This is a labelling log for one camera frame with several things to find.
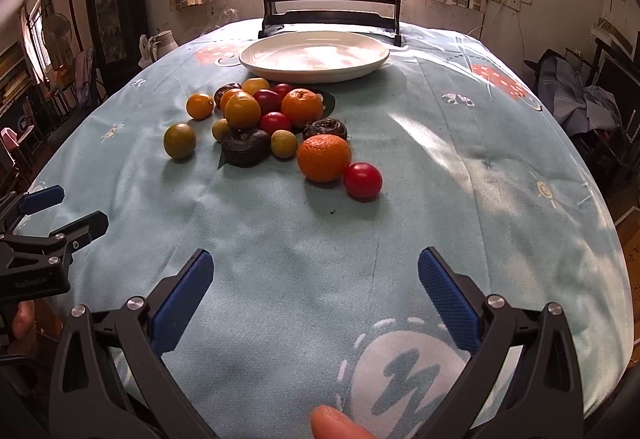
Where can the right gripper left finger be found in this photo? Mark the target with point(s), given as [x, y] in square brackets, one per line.
[109, 379]

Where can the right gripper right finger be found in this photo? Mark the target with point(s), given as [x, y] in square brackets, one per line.
[544, 397]

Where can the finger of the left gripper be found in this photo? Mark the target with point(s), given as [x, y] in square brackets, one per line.
[58, 245]
[15, 206]

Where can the small orange tomato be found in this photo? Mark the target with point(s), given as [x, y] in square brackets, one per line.
[200, 106]

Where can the yellow orange round fruit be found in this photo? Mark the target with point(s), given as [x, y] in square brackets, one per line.
[242, 111]

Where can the red cherry tomato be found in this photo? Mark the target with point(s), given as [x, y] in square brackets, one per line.
[362, 181]

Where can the large orange mandarin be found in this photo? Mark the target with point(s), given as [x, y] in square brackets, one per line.
[323, 158]

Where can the left hand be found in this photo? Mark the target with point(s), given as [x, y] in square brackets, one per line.
[24, 321]

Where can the right hand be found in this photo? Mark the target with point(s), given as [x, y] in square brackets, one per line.
[329, 423]

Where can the standing fan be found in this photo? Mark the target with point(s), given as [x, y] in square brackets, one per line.
[56, 39]

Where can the white ceramic jug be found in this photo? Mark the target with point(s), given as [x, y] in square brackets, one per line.
[155, 47]

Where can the small yellow green tomato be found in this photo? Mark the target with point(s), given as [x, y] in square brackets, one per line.
[283, 144]

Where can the light blue printed tablecloth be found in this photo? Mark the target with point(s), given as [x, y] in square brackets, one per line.
[316, 297]

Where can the dark red tomato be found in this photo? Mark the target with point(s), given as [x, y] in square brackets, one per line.
[268, 101]

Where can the white ceramic plate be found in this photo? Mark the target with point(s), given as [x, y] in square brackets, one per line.
[314, 57]

